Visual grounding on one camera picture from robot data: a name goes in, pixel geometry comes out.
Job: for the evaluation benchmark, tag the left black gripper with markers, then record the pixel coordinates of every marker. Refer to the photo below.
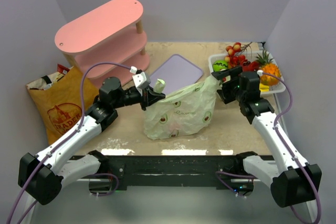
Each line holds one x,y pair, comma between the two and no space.
144,99

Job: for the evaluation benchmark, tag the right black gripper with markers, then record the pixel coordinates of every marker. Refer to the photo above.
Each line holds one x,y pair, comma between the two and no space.
226,87

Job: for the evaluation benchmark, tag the light green plastic bag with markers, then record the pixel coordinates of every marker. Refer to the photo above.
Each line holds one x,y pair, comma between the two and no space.
183,112

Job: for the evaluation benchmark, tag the brown Trader Joe's bag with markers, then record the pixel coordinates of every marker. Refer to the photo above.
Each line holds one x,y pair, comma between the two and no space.
58,101

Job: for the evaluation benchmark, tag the red Chuba chips bag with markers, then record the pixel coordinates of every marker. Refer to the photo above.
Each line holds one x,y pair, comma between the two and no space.
62,69

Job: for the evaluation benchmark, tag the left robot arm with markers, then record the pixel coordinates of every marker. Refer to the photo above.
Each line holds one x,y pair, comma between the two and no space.
45,174

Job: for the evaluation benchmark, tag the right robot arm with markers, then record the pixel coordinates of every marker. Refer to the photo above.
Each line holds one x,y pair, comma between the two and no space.
293,180

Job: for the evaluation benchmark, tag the red toy lobster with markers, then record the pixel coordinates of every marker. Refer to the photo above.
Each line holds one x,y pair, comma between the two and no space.
246,65

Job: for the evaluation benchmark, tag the green toy watermelon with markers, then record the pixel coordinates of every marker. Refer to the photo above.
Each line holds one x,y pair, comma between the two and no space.
219,65

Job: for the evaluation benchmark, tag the red yellow berry sprig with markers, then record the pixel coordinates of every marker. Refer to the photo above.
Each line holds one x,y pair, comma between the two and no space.
236,54

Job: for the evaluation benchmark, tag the toy pineapple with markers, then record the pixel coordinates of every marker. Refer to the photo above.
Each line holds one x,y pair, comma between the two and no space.
268,67

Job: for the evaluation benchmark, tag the upper yellow toy banana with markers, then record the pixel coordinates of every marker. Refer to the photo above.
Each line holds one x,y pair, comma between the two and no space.
264,88

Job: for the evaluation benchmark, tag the lavender tray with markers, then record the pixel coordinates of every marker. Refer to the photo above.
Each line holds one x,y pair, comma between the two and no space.
177,72

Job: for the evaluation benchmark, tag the white plastic basket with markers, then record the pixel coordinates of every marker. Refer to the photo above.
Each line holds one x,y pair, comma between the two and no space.
278,88

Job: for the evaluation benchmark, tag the pink two-tier shelf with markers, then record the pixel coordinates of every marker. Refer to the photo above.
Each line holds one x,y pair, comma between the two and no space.
106,37

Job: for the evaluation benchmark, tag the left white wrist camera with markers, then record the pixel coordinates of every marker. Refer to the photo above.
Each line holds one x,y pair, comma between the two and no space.
140,78

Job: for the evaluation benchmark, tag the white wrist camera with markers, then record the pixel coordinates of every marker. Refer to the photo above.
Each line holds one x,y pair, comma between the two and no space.
260,72
140,78

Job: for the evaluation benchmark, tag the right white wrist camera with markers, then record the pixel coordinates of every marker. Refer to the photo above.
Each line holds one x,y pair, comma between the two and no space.
260,72

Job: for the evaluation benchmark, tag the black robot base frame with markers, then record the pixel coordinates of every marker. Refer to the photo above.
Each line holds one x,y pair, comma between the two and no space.
220,172

